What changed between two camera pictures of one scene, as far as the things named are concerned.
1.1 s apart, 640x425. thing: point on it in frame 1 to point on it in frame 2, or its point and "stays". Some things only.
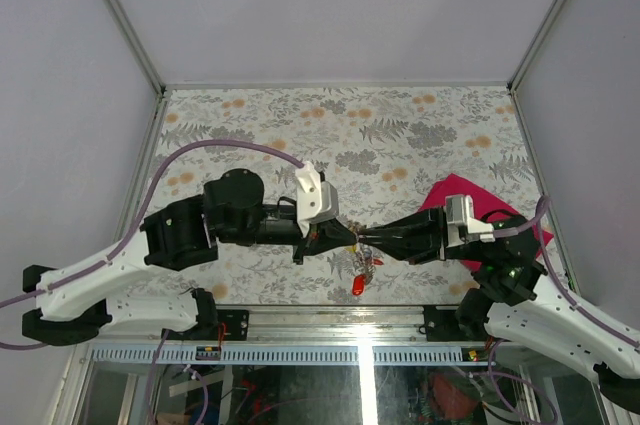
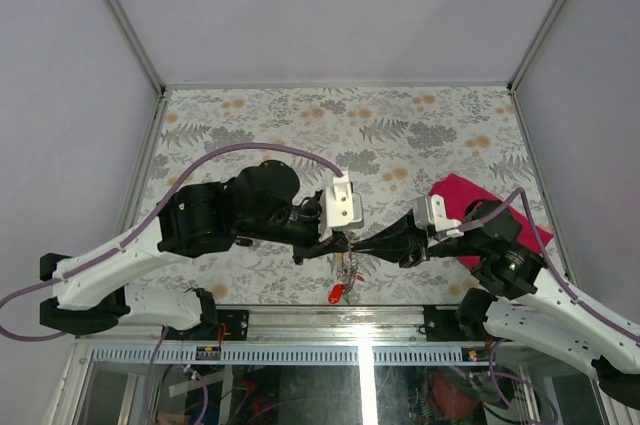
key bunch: x=364 y=261 to x=348 y=268
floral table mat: x=372 y=154 stays
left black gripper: x=324 y=237 stays
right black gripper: x=415 y=238 stays
